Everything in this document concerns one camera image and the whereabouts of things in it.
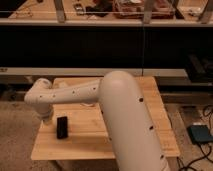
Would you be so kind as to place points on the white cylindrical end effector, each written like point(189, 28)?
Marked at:
point(47, 119)

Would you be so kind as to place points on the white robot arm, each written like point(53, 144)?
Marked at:
point(133, 136)

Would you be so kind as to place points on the wooden table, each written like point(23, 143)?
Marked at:
point(87, 137)

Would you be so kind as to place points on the black remote on shelf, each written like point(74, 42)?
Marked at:
point(79, 9)

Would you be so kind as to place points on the plastic tray on shelf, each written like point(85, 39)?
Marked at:
point(135, 9)

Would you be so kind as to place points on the blue box on floor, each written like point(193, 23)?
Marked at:
point(199, 134)

